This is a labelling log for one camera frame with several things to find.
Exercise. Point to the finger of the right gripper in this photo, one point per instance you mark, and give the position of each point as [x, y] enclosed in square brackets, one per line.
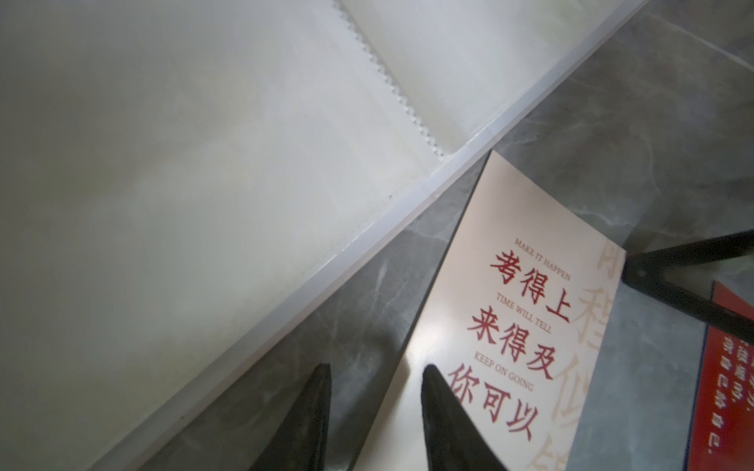
[681, 277]

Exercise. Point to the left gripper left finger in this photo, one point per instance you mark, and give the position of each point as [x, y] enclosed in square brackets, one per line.
[301, 440]

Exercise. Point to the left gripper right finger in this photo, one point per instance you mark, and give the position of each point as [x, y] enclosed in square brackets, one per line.
[452, 442]

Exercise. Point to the pink card red text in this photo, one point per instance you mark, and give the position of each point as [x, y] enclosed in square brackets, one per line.
[514, 322]

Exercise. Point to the white photo album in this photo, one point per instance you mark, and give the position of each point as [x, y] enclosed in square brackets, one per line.
[173, 171]

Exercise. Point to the red card small text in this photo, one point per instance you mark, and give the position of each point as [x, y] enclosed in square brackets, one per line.
[721, 432]

